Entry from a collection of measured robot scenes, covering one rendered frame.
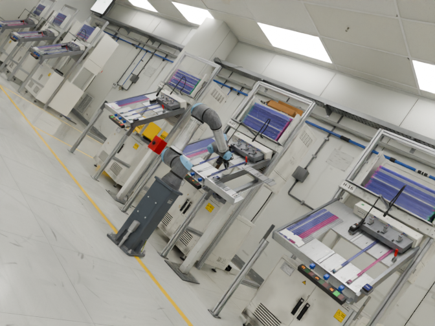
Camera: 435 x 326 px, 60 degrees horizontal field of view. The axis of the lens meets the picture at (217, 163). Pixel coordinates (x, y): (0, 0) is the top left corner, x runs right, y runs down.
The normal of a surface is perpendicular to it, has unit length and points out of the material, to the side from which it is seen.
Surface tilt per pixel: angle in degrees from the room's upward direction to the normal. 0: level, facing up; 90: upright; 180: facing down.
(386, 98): 90
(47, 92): 90
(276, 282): 90
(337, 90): 90
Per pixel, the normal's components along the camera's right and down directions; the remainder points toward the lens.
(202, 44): -0.54, -0.41
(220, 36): 0.61, 0.42
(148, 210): -0.30, -0.25
